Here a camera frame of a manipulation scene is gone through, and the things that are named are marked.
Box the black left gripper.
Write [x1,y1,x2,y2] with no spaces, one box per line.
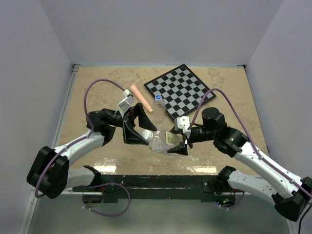
[103,103,157,145]

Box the clear plastic bottle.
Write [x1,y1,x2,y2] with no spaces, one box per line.
[148,130,182,156]
[153,99,166,122]

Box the blue white bottle cap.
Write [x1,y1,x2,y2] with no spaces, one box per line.
[155,95,162,101]

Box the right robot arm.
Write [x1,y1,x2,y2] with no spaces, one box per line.
[169,107,312,221]

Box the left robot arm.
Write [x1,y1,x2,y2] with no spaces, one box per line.
[26,103,157,199]

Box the black white checkerboard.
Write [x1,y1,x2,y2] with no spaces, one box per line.
[144,64,209,120]

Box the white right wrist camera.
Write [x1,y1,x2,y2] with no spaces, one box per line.
[174,116,190,134]

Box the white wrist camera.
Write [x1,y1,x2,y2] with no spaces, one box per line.
[117,89,135,116]
[174,116,190,134]

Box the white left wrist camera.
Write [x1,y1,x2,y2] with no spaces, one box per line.
[117,89,135,116]

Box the pink cylindrical handle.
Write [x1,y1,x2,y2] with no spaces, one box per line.
[129,84,154,114]

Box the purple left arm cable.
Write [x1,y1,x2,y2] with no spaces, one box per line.
[34,78,132,217]

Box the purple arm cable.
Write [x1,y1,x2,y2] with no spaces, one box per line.
[185,88,312,210]
[34,78,132,217]

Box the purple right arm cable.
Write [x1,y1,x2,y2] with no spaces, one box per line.
[185,88,312,210]

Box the aluminium frame rail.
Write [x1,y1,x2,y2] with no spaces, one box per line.
[18,64,81,234]

